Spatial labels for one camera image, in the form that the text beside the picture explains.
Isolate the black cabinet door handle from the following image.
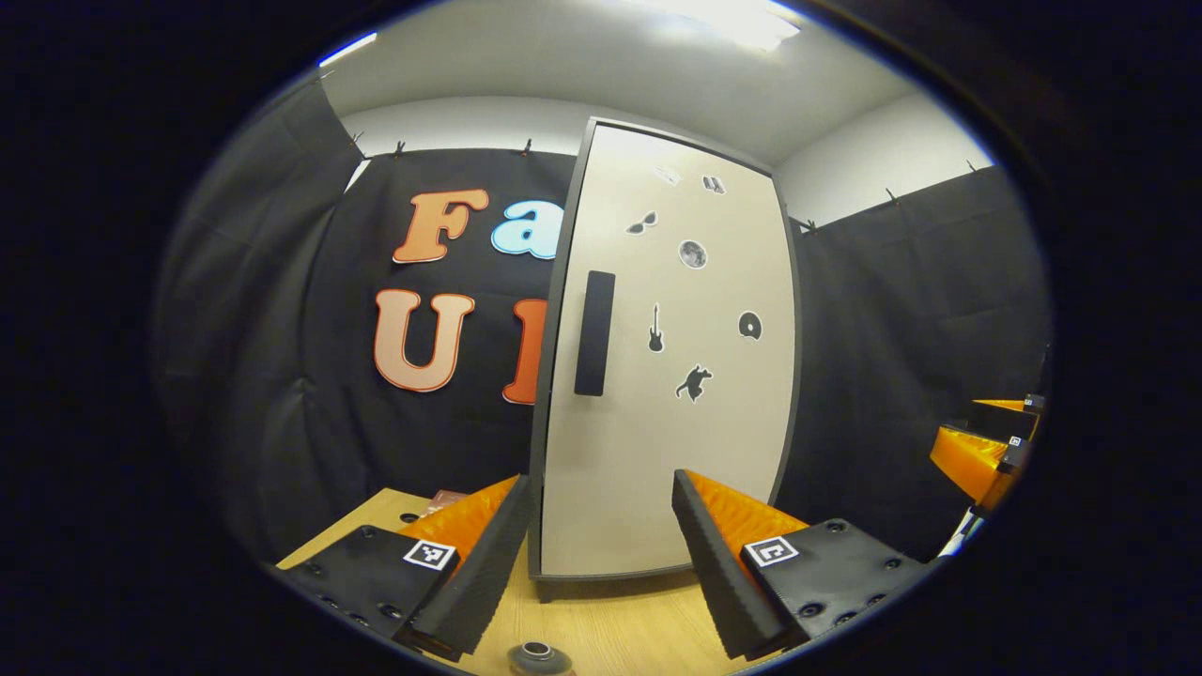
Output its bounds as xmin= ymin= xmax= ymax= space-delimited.
xmin=574 ymin=270 xmax=617 ymax=397

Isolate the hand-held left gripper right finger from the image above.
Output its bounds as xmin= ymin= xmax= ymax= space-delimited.
xmin=672 ymin=467 xmax=931 ymax=661

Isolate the ceiling light panel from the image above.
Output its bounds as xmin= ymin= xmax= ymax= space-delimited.
xmin=317 ymin=31 xmax=378 ymax=69

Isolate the grey cabinet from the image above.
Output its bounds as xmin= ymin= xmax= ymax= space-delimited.
xmin=526 ymin=116 xmax=804 ymax=602

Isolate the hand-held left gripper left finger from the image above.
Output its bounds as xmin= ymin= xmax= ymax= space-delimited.
xmin=268 ymin=472 xmax=534 ymax=661

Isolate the silver bottle with pink label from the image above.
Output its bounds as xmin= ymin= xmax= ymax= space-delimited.
xmin=507 ymin=641 xmax=576 ymax=676

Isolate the black backdrop cloth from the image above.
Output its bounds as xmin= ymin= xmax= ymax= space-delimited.
xmin=155 ymin=80 xmax=1053 ymax=564

